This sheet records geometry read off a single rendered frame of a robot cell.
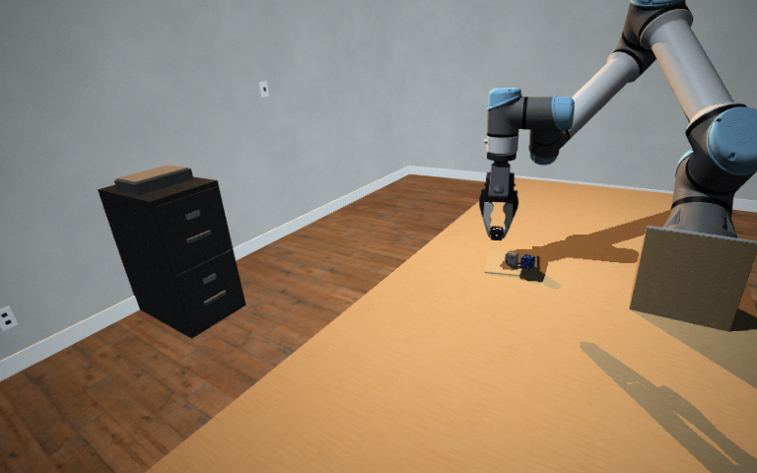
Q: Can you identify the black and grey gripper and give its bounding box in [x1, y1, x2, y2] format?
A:
[479, 153, 518, 238]

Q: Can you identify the white die with black pips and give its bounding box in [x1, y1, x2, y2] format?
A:
[505, 250, 518, 265]

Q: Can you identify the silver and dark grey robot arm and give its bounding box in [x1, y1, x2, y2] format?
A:
[484, 0, 757, 238]

